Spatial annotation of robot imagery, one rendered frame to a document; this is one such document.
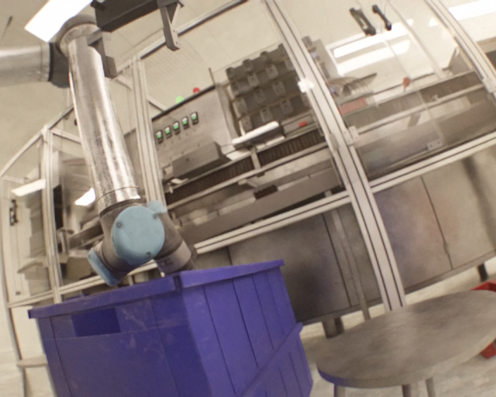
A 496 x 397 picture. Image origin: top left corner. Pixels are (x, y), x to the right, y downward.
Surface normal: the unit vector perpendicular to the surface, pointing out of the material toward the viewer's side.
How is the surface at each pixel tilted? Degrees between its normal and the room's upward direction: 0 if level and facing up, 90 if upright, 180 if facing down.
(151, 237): 95
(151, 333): 90
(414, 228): 90
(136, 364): 90
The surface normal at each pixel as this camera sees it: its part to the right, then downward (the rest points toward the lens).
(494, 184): -0.36, -0.15
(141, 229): 0.63, -0.29
